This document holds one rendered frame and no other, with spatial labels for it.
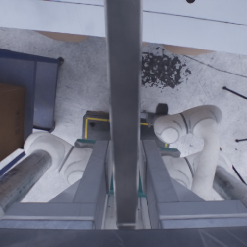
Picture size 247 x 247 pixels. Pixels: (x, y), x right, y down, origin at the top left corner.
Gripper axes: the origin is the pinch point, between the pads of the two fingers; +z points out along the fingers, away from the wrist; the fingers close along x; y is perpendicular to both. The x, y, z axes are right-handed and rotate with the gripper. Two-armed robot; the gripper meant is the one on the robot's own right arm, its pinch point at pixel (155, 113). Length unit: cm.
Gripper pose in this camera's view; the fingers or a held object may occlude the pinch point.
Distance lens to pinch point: 108.9
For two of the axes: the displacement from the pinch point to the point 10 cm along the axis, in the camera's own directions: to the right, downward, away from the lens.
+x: 9.9, 1.0, 0.3
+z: 0.0, -2.9, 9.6
